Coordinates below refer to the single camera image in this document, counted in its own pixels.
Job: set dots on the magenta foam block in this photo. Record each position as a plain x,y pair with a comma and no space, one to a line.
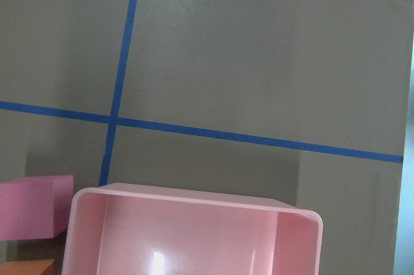
35,207

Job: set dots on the orange foam block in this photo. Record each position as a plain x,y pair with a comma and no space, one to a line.
41,267

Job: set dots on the pink plastic bin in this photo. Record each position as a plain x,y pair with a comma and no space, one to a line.
135,229

